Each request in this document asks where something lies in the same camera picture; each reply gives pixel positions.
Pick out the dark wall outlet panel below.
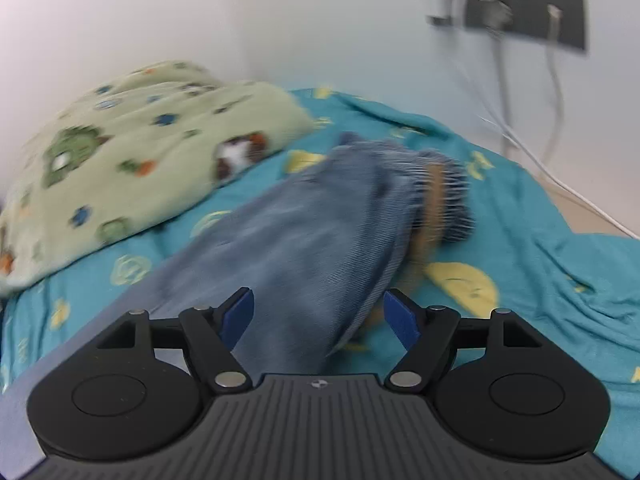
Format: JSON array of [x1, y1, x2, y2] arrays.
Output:
[[425, 0, 589, 52]]

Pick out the green cartoon fleece blanket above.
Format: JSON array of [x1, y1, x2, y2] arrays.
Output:
[[1, 61, 314, 295]]

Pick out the teal patterned bed sheet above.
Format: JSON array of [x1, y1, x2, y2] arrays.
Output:
[[1, 88, 639, 479]]

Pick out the white charger cable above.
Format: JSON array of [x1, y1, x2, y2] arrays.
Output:
[[449, 0, 640, 241]]

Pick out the blue denim jeans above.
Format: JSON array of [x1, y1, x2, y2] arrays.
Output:
[[136, 134, 474, 377]]

